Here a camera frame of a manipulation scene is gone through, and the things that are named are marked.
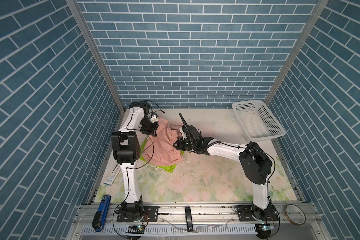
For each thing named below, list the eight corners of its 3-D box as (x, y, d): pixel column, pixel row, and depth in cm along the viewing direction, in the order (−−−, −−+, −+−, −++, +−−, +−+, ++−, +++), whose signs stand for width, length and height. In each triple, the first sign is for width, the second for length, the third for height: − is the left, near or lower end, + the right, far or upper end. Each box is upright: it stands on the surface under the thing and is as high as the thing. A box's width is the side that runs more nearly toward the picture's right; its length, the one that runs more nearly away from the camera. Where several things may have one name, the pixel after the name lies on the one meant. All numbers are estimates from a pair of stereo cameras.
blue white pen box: (105, 183, 85) (103, 182, 84) (117, 165, 93) (115, 163, 91) (110, 185, 85) (109, 184, 83) (122, 167, 92) (121, 165, 90)
